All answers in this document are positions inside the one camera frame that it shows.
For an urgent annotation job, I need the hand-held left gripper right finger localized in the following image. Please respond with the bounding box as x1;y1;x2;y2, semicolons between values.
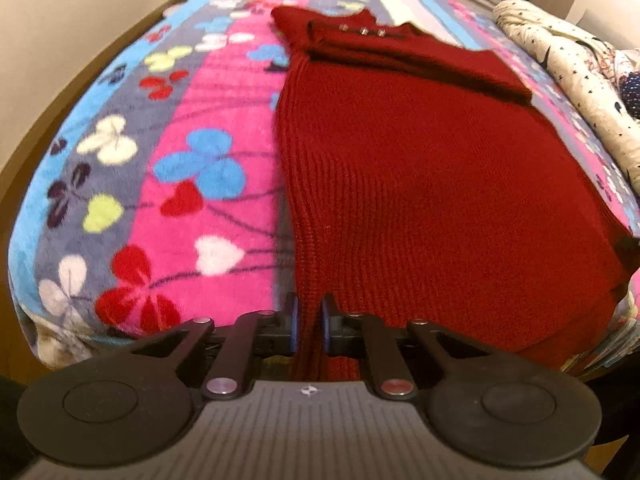
320;294;488;399

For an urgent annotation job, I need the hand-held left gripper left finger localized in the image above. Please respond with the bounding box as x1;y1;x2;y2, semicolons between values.
131;294;301;401

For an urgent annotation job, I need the red knit sweater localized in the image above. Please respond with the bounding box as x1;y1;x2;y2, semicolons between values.
270;5;636;383

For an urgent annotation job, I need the floral fleece blanket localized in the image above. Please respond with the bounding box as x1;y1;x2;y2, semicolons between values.
7;0;640;376

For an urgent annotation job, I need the cream star-patterned quilt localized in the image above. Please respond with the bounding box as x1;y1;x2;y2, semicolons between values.
492;0;640;196

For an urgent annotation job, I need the dark blue dotted cloth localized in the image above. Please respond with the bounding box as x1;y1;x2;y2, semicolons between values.
617;70;640;121

